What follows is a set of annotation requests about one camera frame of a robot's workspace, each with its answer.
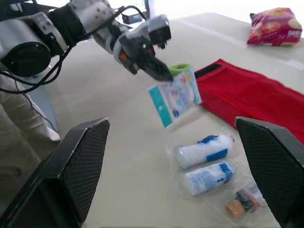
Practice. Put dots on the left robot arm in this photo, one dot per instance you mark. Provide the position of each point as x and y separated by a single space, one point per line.
28 35

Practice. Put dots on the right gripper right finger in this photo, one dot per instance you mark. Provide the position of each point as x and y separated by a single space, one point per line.
280 166

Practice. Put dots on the white and teal small box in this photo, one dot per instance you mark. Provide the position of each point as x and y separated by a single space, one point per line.
175 99

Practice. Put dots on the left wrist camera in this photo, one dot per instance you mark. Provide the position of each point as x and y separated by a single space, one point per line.
158 28

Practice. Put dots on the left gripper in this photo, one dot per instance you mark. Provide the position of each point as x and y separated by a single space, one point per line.
133 52

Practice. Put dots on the small black box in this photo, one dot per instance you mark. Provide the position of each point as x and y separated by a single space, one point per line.
130 18

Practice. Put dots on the red mesh pouch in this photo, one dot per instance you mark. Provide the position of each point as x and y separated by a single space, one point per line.
249 95

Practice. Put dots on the clear pack with brown roll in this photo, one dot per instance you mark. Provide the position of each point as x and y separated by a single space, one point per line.
244 202

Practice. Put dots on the white gauze roll blue label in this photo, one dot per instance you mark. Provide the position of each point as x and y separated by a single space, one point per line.
206 179
199 153

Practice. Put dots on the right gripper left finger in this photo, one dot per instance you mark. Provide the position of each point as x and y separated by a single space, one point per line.
59 190

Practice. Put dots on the green roll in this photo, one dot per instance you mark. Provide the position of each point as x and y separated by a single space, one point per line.
179 67

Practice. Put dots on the pink snack pack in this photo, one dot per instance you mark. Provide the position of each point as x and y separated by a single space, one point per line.
273 26

